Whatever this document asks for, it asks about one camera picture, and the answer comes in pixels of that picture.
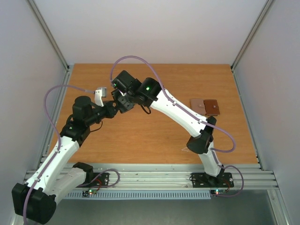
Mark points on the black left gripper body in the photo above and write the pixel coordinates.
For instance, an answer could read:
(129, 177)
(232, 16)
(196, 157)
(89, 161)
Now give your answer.
(110, 113)

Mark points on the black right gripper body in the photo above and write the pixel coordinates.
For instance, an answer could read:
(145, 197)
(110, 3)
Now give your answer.
(125, 103)

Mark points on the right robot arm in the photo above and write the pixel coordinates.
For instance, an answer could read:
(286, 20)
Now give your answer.
(149, 94)

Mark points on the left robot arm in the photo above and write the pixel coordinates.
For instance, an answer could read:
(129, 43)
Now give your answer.
(39, 196)

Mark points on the beige leather card holder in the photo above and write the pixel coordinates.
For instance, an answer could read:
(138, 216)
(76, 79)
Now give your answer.
(197, 105)

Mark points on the brown leather card holder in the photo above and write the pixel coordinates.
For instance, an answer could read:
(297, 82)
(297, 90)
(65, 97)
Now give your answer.
(211, 107)

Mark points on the left circuit board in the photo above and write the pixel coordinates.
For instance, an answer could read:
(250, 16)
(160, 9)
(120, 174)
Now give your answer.
(89, 192)

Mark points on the circuit board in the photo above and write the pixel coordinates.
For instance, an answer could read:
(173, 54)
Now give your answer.
(218, 192)
(89, 192)

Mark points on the right circuit board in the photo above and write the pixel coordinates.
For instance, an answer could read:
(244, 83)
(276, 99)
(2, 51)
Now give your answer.
(218, 192)

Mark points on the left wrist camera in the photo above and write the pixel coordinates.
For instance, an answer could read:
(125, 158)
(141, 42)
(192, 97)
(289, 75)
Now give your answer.
(100, 93)

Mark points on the aluminium rail frame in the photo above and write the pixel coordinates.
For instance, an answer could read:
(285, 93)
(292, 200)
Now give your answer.
(176, 176)

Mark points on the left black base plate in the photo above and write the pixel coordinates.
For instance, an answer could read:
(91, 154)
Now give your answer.
(102, 179)

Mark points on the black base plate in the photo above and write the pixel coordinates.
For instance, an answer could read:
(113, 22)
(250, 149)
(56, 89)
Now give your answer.
(102, 179)
(201, 180)

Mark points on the grey slotted cable duct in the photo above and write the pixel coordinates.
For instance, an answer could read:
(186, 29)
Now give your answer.
(140, 195)

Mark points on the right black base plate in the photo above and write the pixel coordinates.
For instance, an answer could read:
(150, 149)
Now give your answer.
(201, 180)

